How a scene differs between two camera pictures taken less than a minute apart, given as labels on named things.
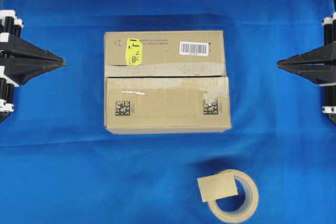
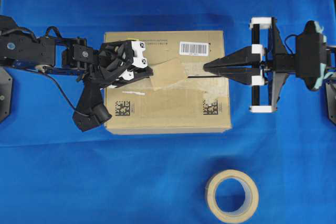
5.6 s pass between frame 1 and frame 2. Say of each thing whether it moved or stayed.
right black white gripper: moved
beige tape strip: moved
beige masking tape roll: stayed
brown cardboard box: stayed
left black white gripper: moved
